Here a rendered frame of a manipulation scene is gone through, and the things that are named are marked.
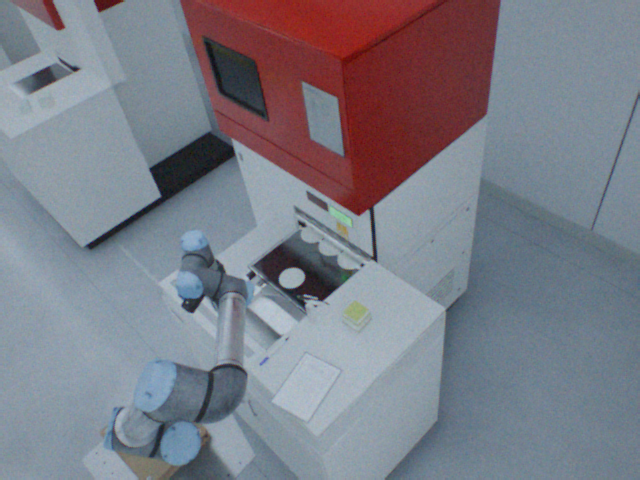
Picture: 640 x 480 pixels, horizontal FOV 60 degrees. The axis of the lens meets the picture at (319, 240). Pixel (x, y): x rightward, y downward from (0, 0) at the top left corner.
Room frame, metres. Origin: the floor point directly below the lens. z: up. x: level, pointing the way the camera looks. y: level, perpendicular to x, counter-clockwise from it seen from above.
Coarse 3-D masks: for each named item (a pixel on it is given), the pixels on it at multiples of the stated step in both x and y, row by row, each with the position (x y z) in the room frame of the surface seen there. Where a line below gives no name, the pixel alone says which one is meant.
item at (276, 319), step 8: (264, 296) 1.33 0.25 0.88; (256, 304) 1.30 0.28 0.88; (264, 304) 1.29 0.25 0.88; (272, 304) 1.29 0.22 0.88; (256, 312) 1.26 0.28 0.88; (264, 312) 1.25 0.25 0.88; (272, 312) 1.25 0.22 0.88; (280, 312) 1.24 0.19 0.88; (264, 320) 1.22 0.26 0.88; (272, 320) 1.21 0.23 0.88; (280, 320) 1.21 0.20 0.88; (288, 320) 1.20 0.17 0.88; (272, 328) 1.18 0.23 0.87; (280, 328) 1.17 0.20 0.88; (280, 336) 1.15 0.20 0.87
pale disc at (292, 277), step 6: (288, 270) 1.42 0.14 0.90; (294, 270) 1.42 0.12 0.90; (300, 270) 1.41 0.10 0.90; (282, 276) 1.40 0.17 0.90; (288, 276) 1.39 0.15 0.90; (294, 276) 1.39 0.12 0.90; (300, 276) 1.38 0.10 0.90; (282, 282) 1.37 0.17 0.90; (288, 282) 1.36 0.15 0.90; (294, 282) 1.36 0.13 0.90; (300, 282) 1.35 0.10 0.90
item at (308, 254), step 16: (288, 240) 1.58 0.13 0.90; (320, 240) 1.55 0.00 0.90; (272, 256) 1.51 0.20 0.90; (288, 256) 1.50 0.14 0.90; (304, 256) 1.48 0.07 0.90; (320, 256) 1.47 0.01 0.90; (336, 256) 1.45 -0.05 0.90; (272, 272) 1.43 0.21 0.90; (304, 272) 1.40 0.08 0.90; (320, 272) 1.38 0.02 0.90; (336, 272) 1.37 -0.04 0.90; (352, 272) 1.35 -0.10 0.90; (288, 288) 1.33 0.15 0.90; (304, 288) 1.32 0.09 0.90; (320, 288) 1.31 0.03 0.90; (336, 288) 1.29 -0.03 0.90; (304, 304) 1.24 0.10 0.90
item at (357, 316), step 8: (352, 304) 1.11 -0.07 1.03; (360, 304) 1.10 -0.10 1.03; (344, 312) 1.08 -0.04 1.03; (352, 312) 1.08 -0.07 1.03; (360, 312) 1.07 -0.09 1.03; (368, 312) 1.07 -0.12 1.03; (344, 320) 1.08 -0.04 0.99; (352, 320) 1.05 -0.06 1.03; (360, 320) 1.04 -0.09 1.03; (368, 320) 1.06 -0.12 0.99; (352, 328) 1.05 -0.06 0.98; (360, 328) 1.04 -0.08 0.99
